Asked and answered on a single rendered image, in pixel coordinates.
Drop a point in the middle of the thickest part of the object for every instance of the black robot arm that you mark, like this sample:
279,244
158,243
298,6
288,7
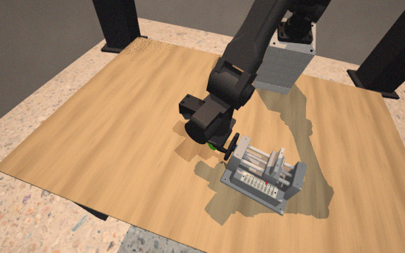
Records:
230,88

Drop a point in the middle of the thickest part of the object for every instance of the grey slide clamp with black handwheel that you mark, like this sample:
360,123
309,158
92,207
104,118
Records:
275,181

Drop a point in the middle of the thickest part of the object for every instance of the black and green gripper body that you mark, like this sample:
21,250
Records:
222,134

